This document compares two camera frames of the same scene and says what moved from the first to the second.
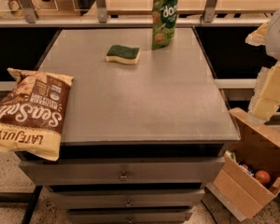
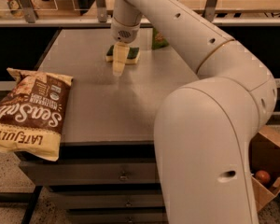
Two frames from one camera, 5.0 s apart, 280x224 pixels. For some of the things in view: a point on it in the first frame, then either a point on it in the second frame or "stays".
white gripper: [279, 36] to [125, 34]
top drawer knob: [123, 177] stays
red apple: [262, 176] stays
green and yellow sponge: [125, 54] stays
